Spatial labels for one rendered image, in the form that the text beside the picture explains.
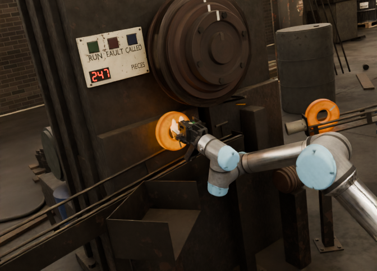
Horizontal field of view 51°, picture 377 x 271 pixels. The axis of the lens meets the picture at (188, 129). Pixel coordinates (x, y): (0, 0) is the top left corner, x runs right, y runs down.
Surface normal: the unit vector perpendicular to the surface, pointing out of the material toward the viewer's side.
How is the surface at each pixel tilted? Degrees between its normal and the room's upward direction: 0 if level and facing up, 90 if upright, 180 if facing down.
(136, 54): 90
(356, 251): 0
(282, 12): 90
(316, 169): 84
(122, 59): 90
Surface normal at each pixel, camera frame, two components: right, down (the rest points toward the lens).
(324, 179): -0.68, 0.22
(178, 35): -0.45, -0.07
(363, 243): -0.15, -0.94
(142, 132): 0.57, 0.15
